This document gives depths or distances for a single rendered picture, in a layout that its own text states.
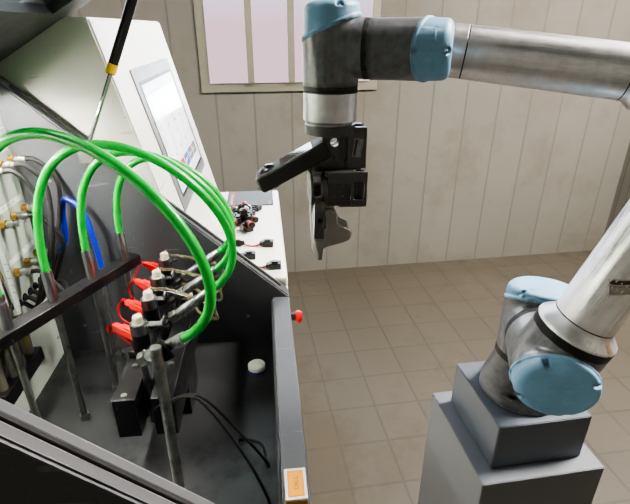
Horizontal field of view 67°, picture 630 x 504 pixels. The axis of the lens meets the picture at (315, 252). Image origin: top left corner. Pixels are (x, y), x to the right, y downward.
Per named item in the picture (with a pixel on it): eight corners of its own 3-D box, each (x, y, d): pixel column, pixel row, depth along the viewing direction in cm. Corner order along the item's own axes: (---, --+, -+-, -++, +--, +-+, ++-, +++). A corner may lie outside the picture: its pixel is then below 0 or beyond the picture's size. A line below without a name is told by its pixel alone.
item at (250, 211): (262, 234, 141) (261, 217, 138) (226, 236, 140) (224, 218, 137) (262, 208, 161) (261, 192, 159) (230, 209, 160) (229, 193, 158)
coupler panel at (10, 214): (32, 299, 93) (-14, 140, 80) (14, 300, 93) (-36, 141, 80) (58, 269, 105) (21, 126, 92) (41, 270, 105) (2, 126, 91)
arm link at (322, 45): (361, -2, 56) (293, -1, 58) (358, 95, 61) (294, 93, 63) (372, 1, 63) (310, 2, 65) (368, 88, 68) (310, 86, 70)
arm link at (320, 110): (305, 95, 62) (300, 88, 69) (305, 130, 64) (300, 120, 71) (362, 94, 63) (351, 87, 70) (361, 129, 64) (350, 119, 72)
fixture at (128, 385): (184, 462, 85) (173, 396, 79) (126, 467, 84) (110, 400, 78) (204, 347, 116) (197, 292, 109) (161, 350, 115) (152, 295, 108)
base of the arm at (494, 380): (533, 359, 100) (543, 319, 96) (580, 411, 87) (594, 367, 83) (465, 366, 98) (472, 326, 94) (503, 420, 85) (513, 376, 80)
